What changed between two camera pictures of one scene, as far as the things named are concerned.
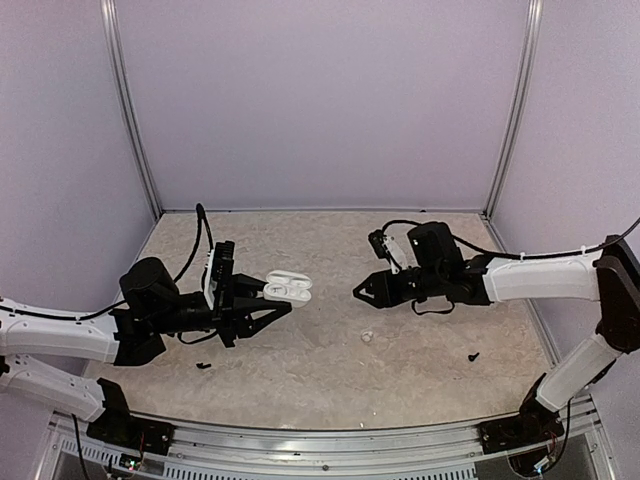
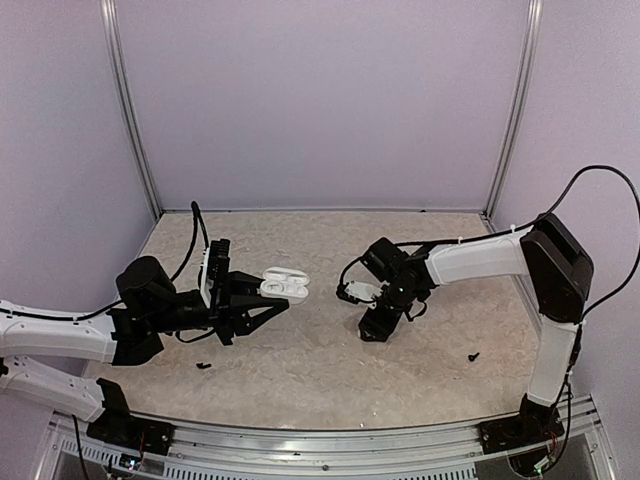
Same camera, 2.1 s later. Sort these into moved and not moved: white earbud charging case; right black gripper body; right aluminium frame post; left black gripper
Moved: right black gripper body
Not moved: right aluminium frame post; white earbud charging case; left black gripper
